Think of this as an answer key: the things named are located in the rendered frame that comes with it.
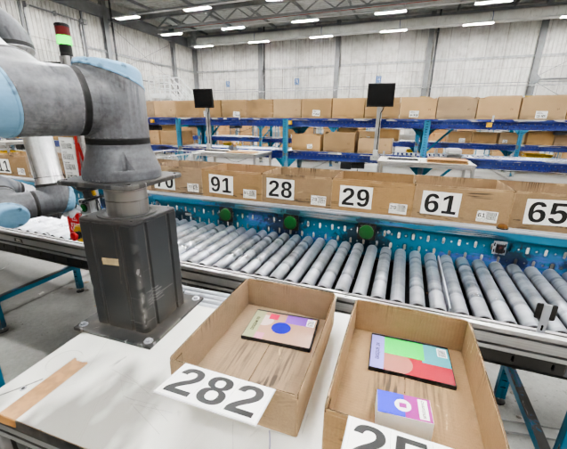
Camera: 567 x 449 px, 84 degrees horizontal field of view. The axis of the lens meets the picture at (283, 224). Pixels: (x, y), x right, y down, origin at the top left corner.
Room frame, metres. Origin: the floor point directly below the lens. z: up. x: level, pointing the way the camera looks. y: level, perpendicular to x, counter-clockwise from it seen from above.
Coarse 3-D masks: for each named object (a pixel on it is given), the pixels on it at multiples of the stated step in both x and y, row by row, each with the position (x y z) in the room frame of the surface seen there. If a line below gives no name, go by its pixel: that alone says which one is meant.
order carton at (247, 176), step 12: (204, 168) 1.85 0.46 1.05; (216, 168) 2.01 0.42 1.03; (228, 168) 2.12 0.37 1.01; (240, 168) 2.09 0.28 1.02; (252, 168) 2.06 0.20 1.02; (264, 168) 2.03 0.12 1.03; (204, 180) 1.85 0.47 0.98; (240, 180) 1.77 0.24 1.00; (252, 180) 1.74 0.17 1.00; (204, 192) 1.85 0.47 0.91; (240, 192) 1.77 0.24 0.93
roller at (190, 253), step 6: (228, 228) 1.66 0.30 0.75; (234, 228) 1.70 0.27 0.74; (216, 234) 1.56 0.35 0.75; (222, 234) 1.58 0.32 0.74; (210, 240) 1.48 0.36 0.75; (216, 240) 1.52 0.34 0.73; (198, 246) 1.40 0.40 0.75; (204, 246) 1.42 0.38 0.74; (186, 252) 1.32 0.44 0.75; (192, 252) 1.34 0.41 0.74; (198, 252) 1.37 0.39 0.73; (180, 258) 1.26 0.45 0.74; (186, 258) 1.28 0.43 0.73
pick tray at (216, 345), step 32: (256, 288) 0.88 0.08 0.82; (288, 288) 0.85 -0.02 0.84; (224, 320) 0.75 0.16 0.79; (320, 320) 0.80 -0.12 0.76; (192, 352) 0.60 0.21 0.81; (224, 352) 0.66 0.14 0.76; (256, 352) 0.66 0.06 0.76; (288, 352) 0.66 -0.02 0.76; (320, 352) 0.62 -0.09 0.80; (288, 384) 0.56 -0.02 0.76; (288, 416) 0.45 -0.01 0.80
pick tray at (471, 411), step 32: (352, 320) 0.72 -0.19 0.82; (384, 320) 0.74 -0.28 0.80; (416, 320) 0.72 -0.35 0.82; (448, 320) 0.69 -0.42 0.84; (352, 352) 0.67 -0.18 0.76; (480, 352) 0.56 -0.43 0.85; (352, 384) 0.56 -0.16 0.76; (384, 384) 0.56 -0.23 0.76; (416, 384) 0.56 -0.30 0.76; (480, 384) 0.51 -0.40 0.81; (352, 416) 0.40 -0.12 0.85; (448, 416) 0.48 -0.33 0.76; (480, 416) 0.47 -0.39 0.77; (480, 448) 0.42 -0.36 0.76
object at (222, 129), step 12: (216, 132) 16.20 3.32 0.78; (228, 132) 15.99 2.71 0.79; (240, 132) 15.79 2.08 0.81; (252, 132) 15.56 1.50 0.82; (264, 132) 15.17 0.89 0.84; (312, 132) 14.38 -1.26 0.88; (324, 132) 14.08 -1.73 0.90; (444, 132) 12.61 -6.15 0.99; (492, 132) 11.97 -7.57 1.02; (216, 144) 16.14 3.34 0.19; (252, 144) 15.87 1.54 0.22; (264, 144) 15.18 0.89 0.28; (288, 144) 14.92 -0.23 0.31; (564, 156) 11.24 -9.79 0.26
